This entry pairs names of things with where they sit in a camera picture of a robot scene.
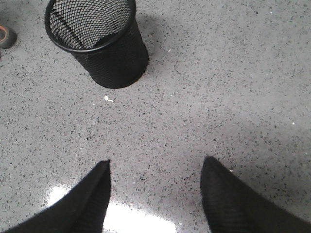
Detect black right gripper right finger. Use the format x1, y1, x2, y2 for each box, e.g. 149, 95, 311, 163
200, 156, 311, 233

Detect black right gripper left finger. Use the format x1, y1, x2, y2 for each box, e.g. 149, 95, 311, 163
6, 160, 111, 233

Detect grey and orange scissors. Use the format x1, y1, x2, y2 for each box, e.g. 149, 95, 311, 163
0, 25, 17, 49

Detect black mesh pen bucket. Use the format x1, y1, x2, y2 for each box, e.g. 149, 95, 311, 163
44, 0, 149, 89

